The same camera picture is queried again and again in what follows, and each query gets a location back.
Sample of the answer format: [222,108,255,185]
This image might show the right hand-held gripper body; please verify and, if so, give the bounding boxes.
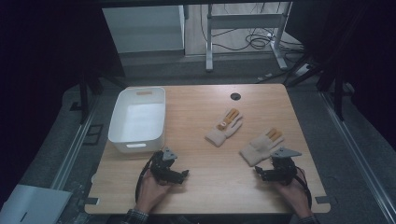
[270,147,303,187]

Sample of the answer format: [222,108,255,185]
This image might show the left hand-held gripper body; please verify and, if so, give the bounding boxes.
[149,147,179,185]

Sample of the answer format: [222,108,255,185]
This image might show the beige glove with orange fingers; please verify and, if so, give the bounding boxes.
[239,128,285,167]

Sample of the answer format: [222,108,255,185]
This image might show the white plastic bin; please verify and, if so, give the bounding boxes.
[107,87,166,154]

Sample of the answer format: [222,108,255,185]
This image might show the beige glove with round patch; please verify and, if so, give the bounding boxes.
[205,107,244,147]

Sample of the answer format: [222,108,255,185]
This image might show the person's left hand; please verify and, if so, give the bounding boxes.
[135,169,173,215]

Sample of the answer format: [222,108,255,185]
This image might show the person's right hand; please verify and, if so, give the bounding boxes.
[274,169,313,218]

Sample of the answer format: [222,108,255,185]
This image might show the black stand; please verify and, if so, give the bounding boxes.
[317,68,356,122]

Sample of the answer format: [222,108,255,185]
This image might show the white power strip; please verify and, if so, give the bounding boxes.
[293,63,313,77]

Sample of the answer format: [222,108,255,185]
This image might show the white flat box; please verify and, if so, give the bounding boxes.
[0,184,73,224]

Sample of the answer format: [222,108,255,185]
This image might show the white cabinet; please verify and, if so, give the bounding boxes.
[102,4,187,54]

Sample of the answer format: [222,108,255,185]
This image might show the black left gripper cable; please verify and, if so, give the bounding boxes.
[134,152,160,203]

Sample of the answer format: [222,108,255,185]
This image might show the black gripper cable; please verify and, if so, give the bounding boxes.
[293,167,314,210]
[134,152,160,203]

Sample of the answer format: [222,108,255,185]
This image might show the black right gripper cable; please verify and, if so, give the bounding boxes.
[293,167,314,210]

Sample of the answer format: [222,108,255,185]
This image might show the metal floor rail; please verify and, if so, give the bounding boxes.
[320,91,396,224]
[49,96,101,191]

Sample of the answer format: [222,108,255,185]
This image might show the black floor frame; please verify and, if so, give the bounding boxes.
[82,123,105,147]

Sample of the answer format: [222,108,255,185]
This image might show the black floor cables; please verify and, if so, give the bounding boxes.
[200,3,304,54]

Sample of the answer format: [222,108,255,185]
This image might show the white metal desk frame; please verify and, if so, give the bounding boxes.
[205,1,294,73]

